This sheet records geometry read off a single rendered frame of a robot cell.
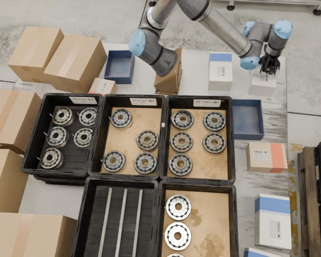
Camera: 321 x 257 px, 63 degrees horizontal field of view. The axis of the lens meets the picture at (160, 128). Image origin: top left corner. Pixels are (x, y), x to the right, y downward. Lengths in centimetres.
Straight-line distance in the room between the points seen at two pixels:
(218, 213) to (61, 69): 109
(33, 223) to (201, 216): 67
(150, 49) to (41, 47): 69
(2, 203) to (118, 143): 57
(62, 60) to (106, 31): 142
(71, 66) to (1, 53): 179
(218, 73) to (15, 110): 108
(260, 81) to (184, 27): 153
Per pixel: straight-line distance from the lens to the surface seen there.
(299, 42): 288
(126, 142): 126
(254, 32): 126
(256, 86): 148
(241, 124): 143
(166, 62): 138
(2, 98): 162
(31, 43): 179
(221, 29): 109
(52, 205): 143
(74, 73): 152
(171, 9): 127
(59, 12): 339
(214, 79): 145
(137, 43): 132
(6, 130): 150
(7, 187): 141
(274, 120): 149
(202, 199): 115
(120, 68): 166
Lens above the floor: 196
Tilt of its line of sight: 64 degrees down
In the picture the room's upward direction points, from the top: 12 degrees counter-clockwise
